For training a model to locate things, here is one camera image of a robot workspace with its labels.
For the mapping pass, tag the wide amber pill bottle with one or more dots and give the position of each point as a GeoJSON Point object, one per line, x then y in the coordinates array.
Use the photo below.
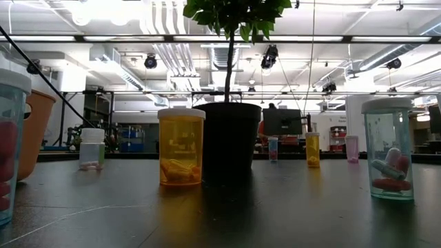
{"type": "Point", "coordinates": [181, 144]}

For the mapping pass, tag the small blue pill bottle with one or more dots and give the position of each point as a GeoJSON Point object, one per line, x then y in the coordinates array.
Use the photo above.
{"type": "Point", "coordinates": [273, 149]}

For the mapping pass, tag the slim amber pill bottle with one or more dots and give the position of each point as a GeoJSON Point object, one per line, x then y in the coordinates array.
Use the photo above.
{"type": "Point", "coordinates": [312, 151]}

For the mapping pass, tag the clear bottle green label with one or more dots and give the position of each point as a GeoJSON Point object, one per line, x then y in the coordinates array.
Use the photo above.
{"type": "Point", "coordinates": [91, 151]}

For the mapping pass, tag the pink pill bottle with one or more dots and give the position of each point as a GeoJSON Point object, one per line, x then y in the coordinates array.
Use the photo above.
{"type": "Point", "coordinates": [352, 149]}

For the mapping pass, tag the white round cap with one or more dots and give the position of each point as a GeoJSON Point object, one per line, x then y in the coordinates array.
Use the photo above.
{"type": "Point", "coordinates": [387, 137]}
{"type": "Point", "coordinates": [10, 137]}

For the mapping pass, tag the orange plastic bin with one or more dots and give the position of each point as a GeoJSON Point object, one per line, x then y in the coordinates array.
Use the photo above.
{"type": "Point", "coordinates": [38, 137]}

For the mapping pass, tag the black plant pot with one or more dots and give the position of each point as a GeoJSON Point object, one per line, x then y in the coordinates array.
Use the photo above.
{"type": "Point", "coordinates": [227, 137]}

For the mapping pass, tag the black computer monitor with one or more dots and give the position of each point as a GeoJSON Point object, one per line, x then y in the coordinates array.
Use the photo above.
{"type": "Point", "coordinates": [282, 122]}
{"type": "Point", "coordinates": [435, 118]}

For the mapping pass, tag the blue storage bins rack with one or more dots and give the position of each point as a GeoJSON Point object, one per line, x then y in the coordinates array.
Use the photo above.
{"type": "Point", "coordinates": [131, 139]}

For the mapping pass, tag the green leafy plant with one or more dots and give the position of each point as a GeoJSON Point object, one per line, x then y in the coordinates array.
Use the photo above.
{"type": "Point", "coordinates": [237, 13]}

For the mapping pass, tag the red storage shelf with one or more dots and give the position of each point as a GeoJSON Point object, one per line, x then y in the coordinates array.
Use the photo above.
{"type": "Point", "coordinates": [337, 137]}

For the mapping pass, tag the black background workstation frame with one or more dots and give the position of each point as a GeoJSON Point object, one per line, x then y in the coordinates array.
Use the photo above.
{"type": "Point", "coordinates": [100, 92]}

